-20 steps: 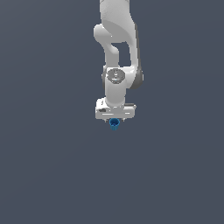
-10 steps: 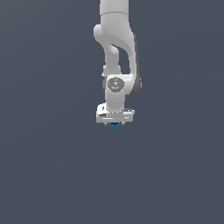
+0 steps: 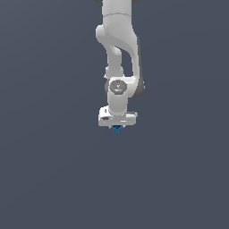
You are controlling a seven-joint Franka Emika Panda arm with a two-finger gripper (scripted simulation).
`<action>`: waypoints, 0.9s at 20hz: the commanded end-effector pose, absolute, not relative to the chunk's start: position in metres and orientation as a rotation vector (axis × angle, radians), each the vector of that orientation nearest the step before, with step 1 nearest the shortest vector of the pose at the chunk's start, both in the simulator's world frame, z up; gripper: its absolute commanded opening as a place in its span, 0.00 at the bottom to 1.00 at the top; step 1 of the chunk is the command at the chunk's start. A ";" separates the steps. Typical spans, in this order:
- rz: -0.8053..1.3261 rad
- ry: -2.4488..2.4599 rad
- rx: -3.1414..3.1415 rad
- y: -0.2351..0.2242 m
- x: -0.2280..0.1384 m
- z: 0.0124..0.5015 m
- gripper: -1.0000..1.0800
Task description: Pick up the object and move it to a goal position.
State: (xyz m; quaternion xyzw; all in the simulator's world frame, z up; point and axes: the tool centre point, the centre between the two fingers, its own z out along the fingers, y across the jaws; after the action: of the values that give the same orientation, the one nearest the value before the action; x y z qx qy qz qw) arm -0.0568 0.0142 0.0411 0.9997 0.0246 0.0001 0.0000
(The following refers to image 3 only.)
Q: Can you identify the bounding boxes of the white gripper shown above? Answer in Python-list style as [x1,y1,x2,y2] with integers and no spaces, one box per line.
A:
[98,106,139,127]

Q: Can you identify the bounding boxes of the small blue object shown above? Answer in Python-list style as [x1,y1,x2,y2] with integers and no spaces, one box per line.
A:
[111,125,123,134]

